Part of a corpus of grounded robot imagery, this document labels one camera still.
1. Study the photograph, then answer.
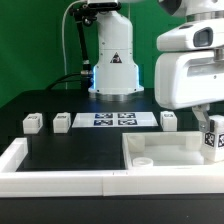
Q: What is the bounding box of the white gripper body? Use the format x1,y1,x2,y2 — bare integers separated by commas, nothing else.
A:
154,19,224,109

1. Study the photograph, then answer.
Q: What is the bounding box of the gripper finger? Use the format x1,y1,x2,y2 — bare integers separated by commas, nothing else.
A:
192,104,210,132

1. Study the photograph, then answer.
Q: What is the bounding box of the white square table top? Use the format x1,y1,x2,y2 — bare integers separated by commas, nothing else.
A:
122,131,204,170

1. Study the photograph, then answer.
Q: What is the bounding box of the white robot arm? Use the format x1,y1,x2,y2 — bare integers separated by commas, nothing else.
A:
87,0,224,133

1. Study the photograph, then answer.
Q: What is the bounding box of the white U-shaped obstacle fence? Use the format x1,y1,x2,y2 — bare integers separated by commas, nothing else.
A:
0,138,224,197

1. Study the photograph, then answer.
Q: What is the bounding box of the white sheet with tags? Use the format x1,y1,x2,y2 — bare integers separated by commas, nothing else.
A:
72,112,158,128

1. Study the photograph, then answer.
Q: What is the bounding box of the white cable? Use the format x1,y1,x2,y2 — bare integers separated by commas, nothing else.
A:
61,0,88,90

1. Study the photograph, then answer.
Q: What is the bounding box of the black cable bundle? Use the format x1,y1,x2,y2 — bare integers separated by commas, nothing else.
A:
45,71,92,92

